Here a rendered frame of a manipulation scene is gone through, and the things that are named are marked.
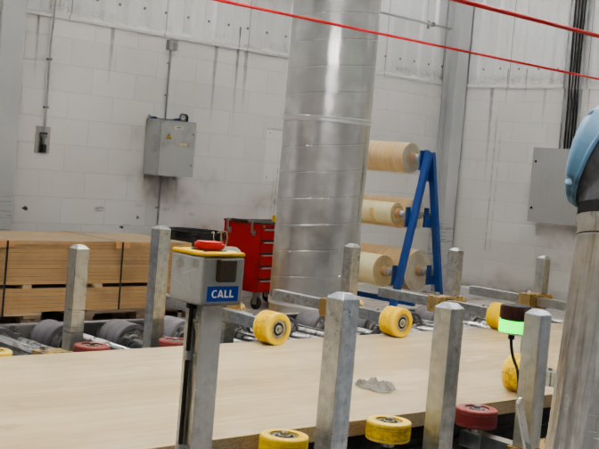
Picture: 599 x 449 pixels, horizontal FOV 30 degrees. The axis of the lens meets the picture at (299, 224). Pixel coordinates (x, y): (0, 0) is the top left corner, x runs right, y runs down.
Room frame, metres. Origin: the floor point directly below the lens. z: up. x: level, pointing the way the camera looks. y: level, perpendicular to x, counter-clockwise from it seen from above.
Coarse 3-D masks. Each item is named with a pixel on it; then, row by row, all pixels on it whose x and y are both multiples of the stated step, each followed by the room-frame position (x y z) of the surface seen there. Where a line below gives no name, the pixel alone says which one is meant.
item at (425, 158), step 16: (432, 160) 9.01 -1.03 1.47; (432, 176) 9.04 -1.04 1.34; (416, 192) 8.95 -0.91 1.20; (432, 192) 9.06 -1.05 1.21; (416, 208) 8.91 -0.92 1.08; (432, 208) 9.09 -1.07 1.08; (416, 224) 9.01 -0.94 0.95; (432, 224) 9.12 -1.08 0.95; (432, 240) 9.14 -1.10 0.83; (400, 256) 8.88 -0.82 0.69; (400, 272) 8.83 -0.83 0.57; (400, 288) 8.82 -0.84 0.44
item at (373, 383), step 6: (372, 378) 2.28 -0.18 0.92; (360, 384) 2.26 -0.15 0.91; (366, 384) 2.25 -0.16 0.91; (372, 384) 2.27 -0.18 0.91; (378, 384) 2.25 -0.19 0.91; (384, 384) 2.24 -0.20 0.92; (390, 384) 2.27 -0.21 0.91; (378, 390) 2.23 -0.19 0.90; (384, 390) 2.23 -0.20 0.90; (390, 390) 2.24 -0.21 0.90
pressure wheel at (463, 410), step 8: (456, 408) 2.12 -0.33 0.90; (464, 408) 2.11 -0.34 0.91; (472, 408) 2.12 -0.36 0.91; (480, 408) 2.13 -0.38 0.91; (488, 408) 2.13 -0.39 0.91; (456, 416) 2.12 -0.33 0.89; (464, 416) 2.10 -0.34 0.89; (472, 416) 2.09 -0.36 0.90; (480, 416) 2.09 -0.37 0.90; (488, 416) 2.09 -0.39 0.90; (496, 416) 2.11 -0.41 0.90; (456, 424) 2.12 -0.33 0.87; (464, 424) 2.10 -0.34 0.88; (472, 424) 2.09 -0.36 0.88; (480, 424) 2.09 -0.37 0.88; (488, 424) 2.09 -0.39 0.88; (496, 424) 2.12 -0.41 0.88; (472, 432) 2.12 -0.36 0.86
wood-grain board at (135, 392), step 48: (384, 336) 3.01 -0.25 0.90; (480, 336) 3.17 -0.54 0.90; (0, 384) 2.01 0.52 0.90; (48, 384) 2.04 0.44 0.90; (96, 384) 2.08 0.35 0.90; (144, 384) 2.12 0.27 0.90; (240, 384) 2.19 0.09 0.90; (288, 384) 2.23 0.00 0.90; (480, 384) 2.41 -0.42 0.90; (0, 432) 1.67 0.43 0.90; (48, 432) 1.70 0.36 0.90; (96, 432) 1.72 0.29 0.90; (144, 432) 1.75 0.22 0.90; (240, 432) 1.80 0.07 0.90
